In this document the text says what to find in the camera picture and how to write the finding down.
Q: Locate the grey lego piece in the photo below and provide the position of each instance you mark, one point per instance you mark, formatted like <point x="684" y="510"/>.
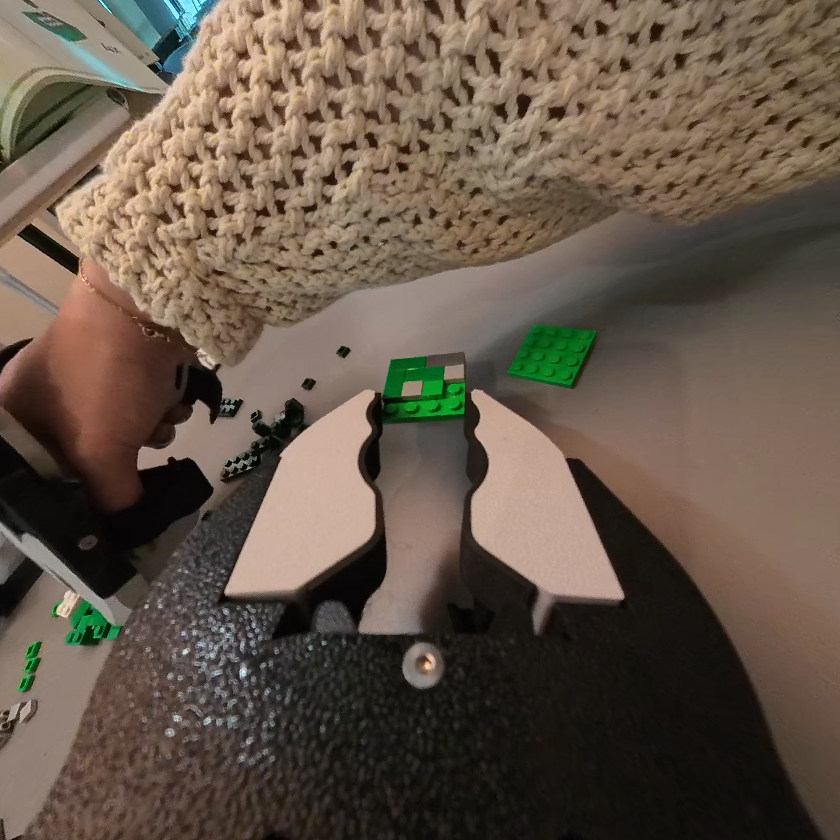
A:
<point x="16" y="712"/>

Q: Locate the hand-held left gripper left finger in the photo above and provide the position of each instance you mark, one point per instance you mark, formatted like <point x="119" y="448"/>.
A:
<point x="315" y="512"/>

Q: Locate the pile of dark green lego pieces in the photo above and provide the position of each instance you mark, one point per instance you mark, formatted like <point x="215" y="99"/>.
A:
<point x="279" y="426"/>

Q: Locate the white lego piece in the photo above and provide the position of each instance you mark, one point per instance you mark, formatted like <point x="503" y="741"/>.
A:
<point x="65" y="604"/>

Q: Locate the white furniture panel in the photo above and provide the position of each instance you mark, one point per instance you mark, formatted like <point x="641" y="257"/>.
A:
<point x="46" y="177"/>

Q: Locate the green square lego plate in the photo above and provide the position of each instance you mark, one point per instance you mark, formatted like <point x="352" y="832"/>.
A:
<point x="552" y="358"/>

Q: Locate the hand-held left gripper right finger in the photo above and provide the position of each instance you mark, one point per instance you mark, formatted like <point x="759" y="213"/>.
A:
<point x="531" y="518"/>

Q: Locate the person's right hand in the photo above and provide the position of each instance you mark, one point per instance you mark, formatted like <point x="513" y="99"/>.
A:
<point x="79" y="394"/>

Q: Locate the green and grey lego assembly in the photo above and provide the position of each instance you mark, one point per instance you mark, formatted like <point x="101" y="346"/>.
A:
<point x="423" y="387"/>

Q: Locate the pile of bright green lego pieces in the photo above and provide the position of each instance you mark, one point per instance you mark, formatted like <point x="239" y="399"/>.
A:
<point x="88" y="627"/>

